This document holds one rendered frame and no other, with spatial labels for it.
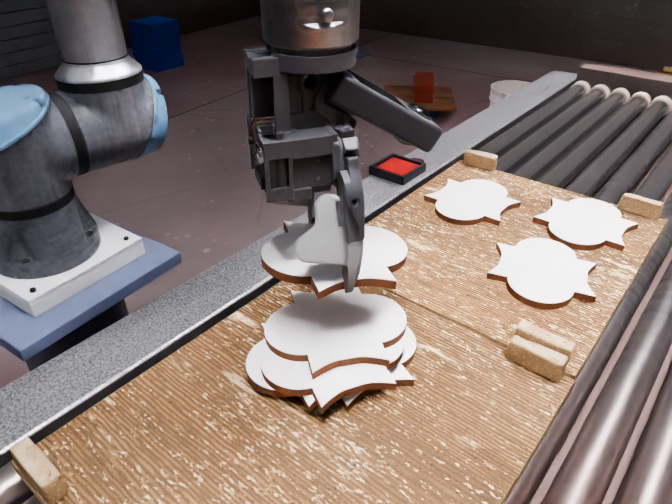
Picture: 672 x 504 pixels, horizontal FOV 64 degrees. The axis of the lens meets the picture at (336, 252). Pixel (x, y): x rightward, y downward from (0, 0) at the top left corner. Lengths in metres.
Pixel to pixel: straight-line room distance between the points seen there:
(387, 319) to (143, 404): 0.26
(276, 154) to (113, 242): 0.51
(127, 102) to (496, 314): 0.56
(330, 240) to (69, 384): 0.33
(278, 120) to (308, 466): 0.29
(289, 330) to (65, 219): 0.41
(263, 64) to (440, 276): 0.39
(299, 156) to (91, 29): 0.44
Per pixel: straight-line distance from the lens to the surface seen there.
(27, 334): 0.82
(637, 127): 1.38
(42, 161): 0.81
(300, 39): 0.42
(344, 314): 0.58
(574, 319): 0.69
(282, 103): 0.44
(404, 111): 0.47
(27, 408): 0.65
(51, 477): 0.52
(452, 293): 0.69
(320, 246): 0.47
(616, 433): 0.61
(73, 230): 0.86
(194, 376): 0.59
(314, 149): 0.44
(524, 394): 0.59
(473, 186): 0.92
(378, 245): 0.55
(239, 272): 0.76
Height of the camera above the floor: 1.35
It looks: 34 degrees down
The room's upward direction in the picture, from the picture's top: straight up
